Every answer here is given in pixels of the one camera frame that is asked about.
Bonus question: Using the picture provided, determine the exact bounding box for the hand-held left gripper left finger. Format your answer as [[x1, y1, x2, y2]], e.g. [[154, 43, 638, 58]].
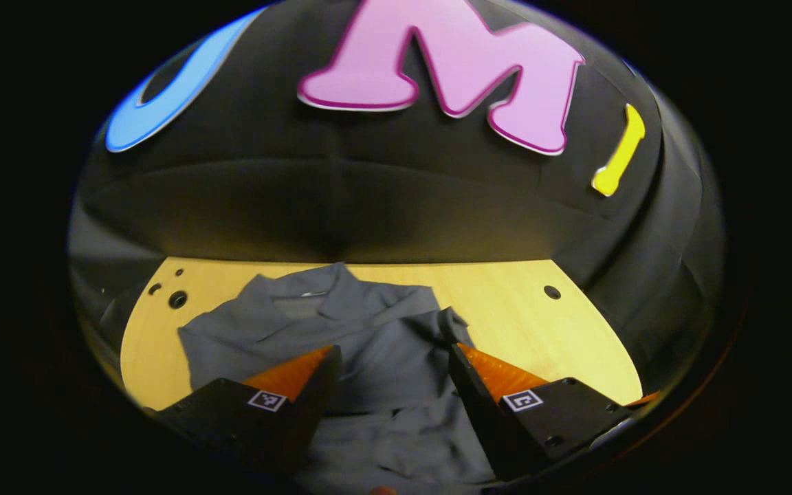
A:
[[155, 345, 343, 482]]

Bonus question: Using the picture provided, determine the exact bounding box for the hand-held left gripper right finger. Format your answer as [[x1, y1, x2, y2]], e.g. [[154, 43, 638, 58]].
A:
[[448, 342, 634, 482]]

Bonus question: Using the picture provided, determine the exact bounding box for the grey long-sleeved shirt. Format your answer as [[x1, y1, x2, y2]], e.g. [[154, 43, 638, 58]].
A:
[[177, 263, 500, 494]]

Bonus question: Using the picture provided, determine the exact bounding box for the black backdrop cloth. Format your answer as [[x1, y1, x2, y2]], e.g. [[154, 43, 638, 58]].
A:
[[67, 0, 727, 399]]

